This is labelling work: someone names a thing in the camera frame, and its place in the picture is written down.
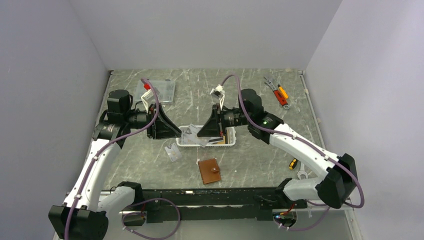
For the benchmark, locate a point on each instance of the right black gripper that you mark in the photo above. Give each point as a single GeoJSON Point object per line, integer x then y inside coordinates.
{"type": "Point", "coordinates": [214, 127]}

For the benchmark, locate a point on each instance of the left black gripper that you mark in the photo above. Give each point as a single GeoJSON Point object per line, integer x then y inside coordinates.
{"type": "Point", "coordinates": [162, 127]}

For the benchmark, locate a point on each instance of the white plastic basket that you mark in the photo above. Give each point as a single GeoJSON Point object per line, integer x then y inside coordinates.
{"type": "Point", "coordinates": [213, 142]}

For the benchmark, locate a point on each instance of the gold credit card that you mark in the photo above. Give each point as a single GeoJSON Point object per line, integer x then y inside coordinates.
{"type": "Point", "coordinates": [228, 137]}

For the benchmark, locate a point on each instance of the clear plastic card sleeve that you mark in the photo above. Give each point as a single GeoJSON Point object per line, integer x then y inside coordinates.
{"type": "Point", "coordinates": [173, 152]}

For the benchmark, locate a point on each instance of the silver VIP card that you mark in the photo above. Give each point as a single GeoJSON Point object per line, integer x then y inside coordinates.
{"type": "Point", "coordinates": [191, 133]}

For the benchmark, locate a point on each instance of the brown leather card holder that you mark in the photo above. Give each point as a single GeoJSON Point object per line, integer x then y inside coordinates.
{"type": "Point", "coordinates": [209, 171]}

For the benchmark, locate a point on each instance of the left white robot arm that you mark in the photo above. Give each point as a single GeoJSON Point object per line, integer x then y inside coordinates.
{"type": "Point", "coordinates": [83, 215]}

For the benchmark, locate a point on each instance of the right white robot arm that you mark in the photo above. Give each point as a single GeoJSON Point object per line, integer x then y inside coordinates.
{"type": "Point", "coordinates": [336, 176]}

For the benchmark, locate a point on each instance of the clear plastic organizer box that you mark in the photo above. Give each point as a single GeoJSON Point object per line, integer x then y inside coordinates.
{"type": "Point", "coordinates": [165, 90]}

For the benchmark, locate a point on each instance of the red adjustable wrench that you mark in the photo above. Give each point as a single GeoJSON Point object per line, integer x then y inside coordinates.
{"type": "Point", "coordinates": [282, 101]}

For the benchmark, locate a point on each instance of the yellow black screwdriver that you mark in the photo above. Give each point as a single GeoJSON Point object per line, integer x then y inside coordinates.
{"type": "Point", "coordinates": [293, 164]}

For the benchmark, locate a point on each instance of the silver open-end wrench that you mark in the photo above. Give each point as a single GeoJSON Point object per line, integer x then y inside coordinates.
{"type": "Point", "coordinates": [302, 174]}

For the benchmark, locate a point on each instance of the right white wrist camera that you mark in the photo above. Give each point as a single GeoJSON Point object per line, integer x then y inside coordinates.
{"type": "Point", "coordinates": [219, 93]}

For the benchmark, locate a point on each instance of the yellow handled screwdriver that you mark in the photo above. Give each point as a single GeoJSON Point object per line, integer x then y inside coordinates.
{"type": "Point", "coordinates": [282, 92]}

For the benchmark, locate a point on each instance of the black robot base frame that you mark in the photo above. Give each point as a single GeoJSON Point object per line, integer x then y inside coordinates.
{"type": "Point", "coordinates": [198, 204]}

